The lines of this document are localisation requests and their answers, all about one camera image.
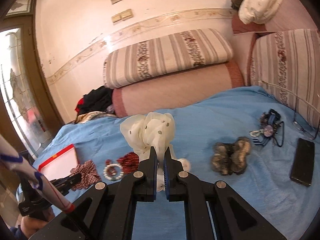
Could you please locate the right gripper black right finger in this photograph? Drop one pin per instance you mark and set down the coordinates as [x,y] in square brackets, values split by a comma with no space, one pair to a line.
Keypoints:
[216,211]

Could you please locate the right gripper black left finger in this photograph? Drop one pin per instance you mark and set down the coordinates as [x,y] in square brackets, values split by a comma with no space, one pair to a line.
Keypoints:
[106,211]

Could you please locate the red white checked scrunchie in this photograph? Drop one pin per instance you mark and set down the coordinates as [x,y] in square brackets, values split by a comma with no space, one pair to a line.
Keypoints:
[89,175]

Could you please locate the red white dotted scrunchie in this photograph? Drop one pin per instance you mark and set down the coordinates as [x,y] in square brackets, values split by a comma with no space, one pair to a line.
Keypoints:
[129,162]

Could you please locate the grey brown sheer scrunchie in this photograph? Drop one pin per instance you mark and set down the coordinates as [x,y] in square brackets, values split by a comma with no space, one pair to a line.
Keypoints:
[229,158]

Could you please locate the white cherry print scrunchie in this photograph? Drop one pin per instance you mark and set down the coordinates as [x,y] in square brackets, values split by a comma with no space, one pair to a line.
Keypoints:
[168,169]

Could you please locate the cream dotted organza scrunchie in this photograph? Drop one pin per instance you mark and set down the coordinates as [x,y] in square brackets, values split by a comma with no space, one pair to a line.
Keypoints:
[153,130]

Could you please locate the person left hand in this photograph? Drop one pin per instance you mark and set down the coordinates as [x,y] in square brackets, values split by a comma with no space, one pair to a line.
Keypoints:
[30,226]

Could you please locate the red rimmed white tray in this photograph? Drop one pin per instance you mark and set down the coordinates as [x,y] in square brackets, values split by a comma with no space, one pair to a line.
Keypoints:
[60,164]

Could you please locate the white blue patterned sleeve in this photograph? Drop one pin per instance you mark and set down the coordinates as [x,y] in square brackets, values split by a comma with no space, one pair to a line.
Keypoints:
[15,162]

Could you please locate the blue bed blanket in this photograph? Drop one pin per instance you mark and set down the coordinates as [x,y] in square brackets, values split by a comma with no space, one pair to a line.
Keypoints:
[265,184]

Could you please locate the black smartphone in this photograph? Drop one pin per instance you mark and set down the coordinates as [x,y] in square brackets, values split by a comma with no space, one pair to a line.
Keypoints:
[303,164]

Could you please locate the wooden stained glass door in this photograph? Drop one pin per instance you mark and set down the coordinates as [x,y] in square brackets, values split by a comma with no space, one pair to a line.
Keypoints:
[30,118]

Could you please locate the patterned beige scarf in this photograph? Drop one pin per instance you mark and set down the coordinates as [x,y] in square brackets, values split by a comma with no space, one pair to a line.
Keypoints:
[83,118]

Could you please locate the pink bolster pillow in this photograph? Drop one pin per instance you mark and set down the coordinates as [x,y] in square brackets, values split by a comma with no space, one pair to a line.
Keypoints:
[179,89]

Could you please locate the black red clothes pile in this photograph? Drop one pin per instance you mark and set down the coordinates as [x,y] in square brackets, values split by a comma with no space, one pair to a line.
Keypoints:
[96,100]

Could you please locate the striped floral right cushion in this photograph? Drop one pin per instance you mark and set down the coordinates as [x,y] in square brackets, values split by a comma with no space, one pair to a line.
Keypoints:
[286,65]

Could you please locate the striped floral cushion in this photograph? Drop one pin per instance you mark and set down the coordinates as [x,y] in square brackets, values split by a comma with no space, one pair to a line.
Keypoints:
[165,55]
[286,65]

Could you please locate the pink upper pillow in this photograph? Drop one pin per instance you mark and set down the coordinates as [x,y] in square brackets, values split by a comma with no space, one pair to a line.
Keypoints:
[291,15]

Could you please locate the white cloth bundle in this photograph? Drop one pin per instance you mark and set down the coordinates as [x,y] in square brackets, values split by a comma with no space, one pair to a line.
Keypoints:
[258,11]

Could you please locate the beige wall switches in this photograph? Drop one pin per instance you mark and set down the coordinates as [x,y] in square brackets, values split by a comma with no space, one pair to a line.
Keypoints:
[125,15]

